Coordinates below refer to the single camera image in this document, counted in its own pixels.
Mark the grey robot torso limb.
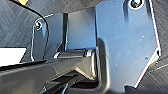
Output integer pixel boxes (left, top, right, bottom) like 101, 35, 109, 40
0, 48, 99, 94

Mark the small white box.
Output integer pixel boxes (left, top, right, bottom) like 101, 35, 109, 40
0, 46, 28, 68

